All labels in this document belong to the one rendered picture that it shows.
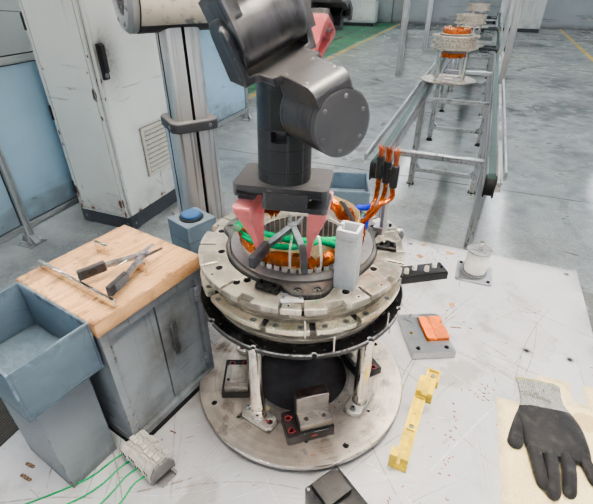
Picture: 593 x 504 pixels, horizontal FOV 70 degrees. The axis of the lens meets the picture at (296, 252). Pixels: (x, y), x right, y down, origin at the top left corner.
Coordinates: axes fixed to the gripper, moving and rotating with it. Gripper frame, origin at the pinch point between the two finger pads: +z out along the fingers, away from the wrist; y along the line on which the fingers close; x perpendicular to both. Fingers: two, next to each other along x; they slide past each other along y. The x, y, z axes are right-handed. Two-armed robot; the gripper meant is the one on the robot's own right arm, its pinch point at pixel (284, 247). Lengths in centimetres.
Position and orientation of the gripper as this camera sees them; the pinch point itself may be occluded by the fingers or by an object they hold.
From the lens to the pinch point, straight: 51.5
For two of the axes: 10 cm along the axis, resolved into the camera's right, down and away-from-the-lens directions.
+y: 9.8, 1.1, -1.4
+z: -0.2, 8.5, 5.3
